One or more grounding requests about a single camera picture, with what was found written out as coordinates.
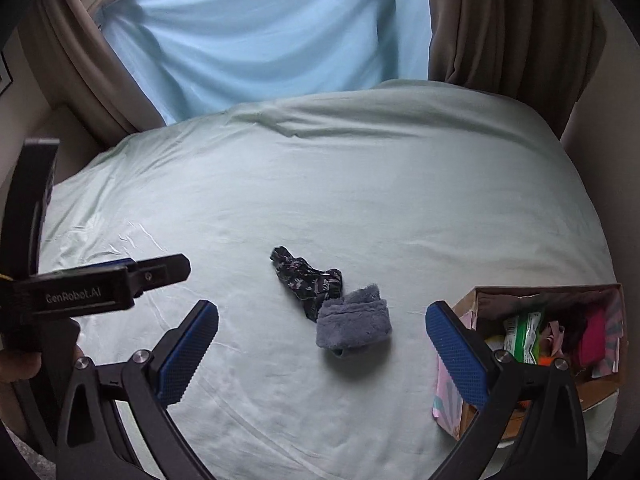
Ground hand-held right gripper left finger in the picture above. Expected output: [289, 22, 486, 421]
[55, 299, 236, 480]

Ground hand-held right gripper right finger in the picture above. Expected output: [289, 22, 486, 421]
[415, 300, 589, 480]

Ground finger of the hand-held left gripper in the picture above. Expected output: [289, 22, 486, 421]
[75, 257, 137, 274]
[131, 253, 192, 297]

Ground pastel patterned cardboard box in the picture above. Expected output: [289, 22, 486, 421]
[432, 283, 629, 442]

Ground green snack packet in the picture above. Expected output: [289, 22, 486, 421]
[502, 311, 544, 364]

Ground pink cloth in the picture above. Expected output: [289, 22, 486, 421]
[542, 320, 569, 356]

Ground grey-blue fluffy sock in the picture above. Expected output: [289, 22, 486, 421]
[315, 284, 393, 359]

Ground black scrunchie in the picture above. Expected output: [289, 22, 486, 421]
[559, 310, 587, 356]

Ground black patterned sock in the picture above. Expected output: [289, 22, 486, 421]
[270, 245, 344, 324]

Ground pink pouch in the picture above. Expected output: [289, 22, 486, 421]
[575, 304, 609, 369]

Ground person's left hand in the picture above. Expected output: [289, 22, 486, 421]
[0, 317, 84, 386]

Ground beige curtain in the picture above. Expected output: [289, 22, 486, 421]
[36, 0, 167, 137]
[425, 0, 609, 134]

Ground bed with pale green sheet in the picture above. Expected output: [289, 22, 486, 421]
[37, 78, 617, 480]

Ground light blue hanging cloth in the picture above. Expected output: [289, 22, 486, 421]
[97, 0, 434, 126]

